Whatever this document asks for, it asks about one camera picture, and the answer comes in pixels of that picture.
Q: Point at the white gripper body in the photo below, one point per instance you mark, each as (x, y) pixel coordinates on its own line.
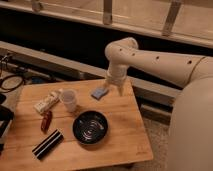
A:
(116, 74)

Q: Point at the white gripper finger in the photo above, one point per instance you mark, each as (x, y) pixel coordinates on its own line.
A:
(106, 85)
(120, 90)

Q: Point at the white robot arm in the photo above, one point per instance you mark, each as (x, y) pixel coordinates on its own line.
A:
(190, 141)

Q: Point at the black ceramic bowl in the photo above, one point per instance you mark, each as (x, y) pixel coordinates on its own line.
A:
(90, 127)

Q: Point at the blue sponge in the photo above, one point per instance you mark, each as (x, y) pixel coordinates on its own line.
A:
(99, 92)

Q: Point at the translucent plastic cup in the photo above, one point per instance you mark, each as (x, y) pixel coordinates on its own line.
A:
(68, 98)

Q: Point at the white wrapped packet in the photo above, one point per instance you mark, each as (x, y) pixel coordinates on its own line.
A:
(48, 102)

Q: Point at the wooden table board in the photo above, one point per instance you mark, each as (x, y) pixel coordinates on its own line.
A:
(125, 142)

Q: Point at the black white striped box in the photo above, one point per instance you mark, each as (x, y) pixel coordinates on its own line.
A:
(42, 149)

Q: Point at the black object at left edge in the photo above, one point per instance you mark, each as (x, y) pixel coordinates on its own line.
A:
(6, 115)

